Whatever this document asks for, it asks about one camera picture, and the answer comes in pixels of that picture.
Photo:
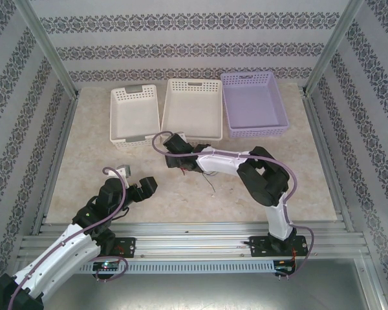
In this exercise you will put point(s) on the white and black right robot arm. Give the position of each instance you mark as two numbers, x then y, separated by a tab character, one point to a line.
220	163

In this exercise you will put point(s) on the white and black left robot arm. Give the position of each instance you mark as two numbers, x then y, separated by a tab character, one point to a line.
58	255

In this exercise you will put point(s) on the large white plastic basket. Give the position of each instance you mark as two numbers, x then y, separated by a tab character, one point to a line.
194	109

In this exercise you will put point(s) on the small circuit board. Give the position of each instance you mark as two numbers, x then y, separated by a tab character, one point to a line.
107	265
285	268

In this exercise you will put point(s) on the purple plastic basket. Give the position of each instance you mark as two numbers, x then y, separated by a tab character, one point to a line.
255	103

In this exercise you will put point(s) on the aluminium side rail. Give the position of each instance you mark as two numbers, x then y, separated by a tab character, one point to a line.
328	161
56	161

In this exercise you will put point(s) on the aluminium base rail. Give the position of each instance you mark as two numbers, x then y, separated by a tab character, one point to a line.
194	240

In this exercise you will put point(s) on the aluminium frame post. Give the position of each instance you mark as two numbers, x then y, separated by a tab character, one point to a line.
334	45
45	48

